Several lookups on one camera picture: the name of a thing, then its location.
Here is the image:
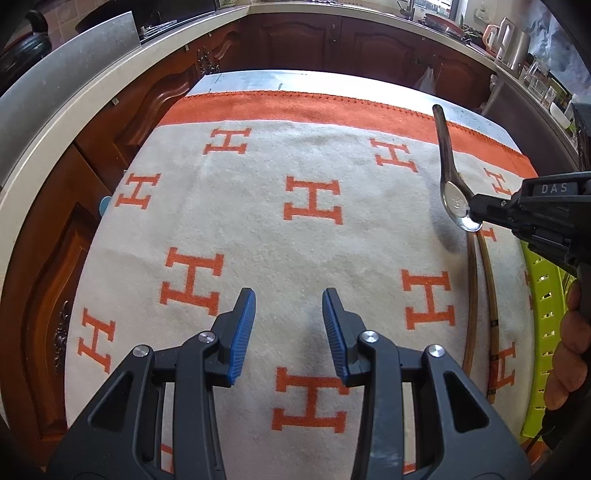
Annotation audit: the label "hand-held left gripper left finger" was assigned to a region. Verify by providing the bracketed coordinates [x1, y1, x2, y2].
[45, 287, 257, 480]

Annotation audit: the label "brown wooden kitchen cabinets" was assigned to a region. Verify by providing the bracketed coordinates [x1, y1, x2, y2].
[0, 11, 497, 457]

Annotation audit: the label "glass jar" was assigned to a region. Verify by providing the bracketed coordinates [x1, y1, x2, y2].
[524, 59, 555, 100]

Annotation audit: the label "white kitchen countertop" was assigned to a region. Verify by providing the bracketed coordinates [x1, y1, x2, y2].
[0, 0, 509, 222]

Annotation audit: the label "green plastic utensil tray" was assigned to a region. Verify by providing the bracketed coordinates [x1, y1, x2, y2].
[519, 240, 583, 441]

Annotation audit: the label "grey side cabinet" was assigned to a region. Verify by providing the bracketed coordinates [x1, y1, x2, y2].
[480, 69, 585, 178]

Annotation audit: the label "gold-banded wooden chopstick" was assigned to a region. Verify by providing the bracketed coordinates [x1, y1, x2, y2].
[477, 231, 501, 406]

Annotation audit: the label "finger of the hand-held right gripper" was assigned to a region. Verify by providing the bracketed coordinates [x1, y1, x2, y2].
[470, 191, 537, 230]
[512, 220, 584, 278]

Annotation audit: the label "plain brown wooden chopstick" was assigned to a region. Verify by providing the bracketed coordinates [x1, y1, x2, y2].
[463, 229, 479, 377]

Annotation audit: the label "person's right hand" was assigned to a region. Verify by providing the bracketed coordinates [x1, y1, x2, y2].
[543, 279, 591, 411]

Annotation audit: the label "red frying pan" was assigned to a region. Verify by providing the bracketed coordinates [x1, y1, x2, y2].
[422, 11, 463, 36]

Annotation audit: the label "white plastic bag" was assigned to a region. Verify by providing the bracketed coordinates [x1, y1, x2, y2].
[414, 67, 437, 93]

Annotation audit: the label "white bowl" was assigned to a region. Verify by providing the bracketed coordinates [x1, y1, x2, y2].
[549, 99, 576, 128]

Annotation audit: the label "long-handled steel spoon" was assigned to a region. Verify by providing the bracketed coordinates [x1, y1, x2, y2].
[431, 104, 484, 232]

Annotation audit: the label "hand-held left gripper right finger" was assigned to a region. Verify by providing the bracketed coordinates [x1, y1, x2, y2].
[321, 287, 533, 480]

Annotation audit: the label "black red pressure cooker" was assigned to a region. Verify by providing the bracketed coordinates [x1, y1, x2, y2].
[0, 9, 51, 93]

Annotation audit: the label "orange grey printed blanket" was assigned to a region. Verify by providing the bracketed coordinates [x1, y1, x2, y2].
[65, 91, 541, 480]

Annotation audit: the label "steel kettle pink handle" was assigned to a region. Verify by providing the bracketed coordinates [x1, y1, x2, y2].
[482, 17, 532, 70]

